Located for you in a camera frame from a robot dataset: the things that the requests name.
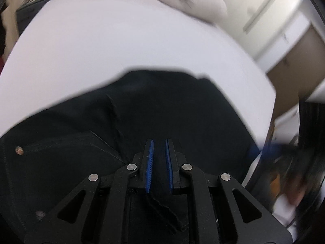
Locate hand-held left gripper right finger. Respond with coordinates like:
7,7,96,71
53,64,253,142
165,139,292,244

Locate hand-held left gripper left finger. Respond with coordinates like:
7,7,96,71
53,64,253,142
24,139,154,244

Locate black pants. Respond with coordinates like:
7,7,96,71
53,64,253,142
0,71,262,244

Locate wooden door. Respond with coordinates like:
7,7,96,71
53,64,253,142
265,24,325,117

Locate bed with grey headboard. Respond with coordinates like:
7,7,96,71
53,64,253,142
0,0,277,244

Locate white wardrobe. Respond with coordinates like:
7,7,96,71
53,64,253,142
203,0,314,65

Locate dark grey nightstand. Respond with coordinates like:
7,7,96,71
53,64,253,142
16,0,55,35

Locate beige curtain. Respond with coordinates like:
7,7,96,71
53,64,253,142
0,4,19,59

